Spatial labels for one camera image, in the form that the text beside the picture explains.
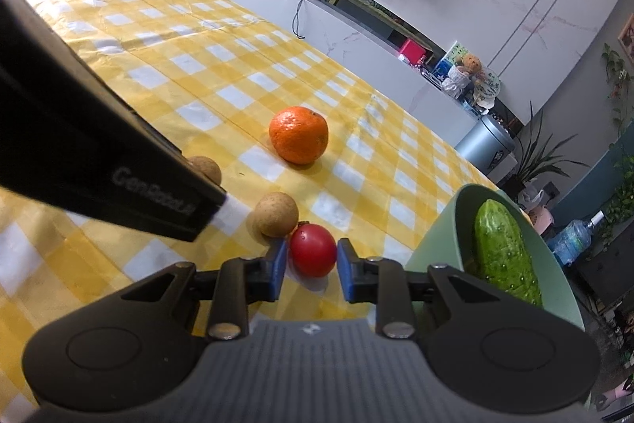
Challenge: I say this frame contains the red box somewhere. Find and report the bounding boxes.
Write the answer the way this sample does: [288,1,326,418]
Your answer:
[399,38,428,64]

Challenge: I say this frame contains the yellow checkered tablecloth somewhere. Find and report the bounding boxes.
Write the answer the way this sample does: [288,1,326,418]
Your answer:
[0,0,502,410]

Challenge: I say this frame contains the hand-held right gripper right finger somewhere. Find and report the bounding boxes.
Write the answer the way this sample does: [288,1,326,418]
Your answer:
[336,239,502,339]

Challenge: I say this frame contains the orange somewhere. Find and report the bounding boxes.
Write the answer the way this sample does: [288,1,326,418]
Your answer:
[269,106,330,165]

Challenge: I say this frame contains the potted green plant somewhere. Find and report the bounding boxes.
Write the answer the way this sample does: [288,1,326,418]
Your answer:
[500,101,590,201]

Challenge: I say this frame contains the green cucumber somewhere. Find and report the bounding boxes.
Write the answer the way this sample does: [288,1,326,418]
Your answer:
[474,199,544,309]

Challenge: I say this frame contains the black cable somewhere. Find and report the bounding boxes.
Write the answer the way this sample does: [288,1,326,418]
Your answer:
[291,0,323,40]

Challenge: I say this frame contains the white tv cabinet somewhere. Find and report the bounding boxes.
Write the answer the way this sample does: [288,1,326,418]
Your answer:
[151,0,496,149]

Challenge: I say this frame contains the flower bouquet with teddy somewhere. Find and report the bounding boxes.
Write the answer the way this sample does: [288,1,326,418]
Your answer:
[430,40,502,109]

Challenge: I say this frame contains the green bowl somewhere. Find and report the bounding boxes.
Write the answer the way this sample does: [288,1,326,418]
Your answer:
[403,183,588,342]

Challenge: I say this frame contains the grey trash can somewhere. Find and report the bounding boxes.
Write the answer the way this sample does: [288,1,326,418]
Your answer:
[454,113,518,178]

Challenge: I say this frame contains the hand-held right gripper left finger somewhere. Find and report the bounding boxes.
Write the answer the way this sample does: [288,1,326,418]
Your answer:
[121,239,290,339]

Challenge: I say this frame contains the red cherry tomato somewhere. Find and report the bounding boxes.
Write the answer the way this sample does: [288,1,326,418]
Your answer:
[289,223,338,278]

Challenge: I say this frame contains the blue water jug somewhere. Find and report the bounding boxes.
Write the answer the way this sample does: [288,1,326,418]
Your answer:
[547,211,606,266]

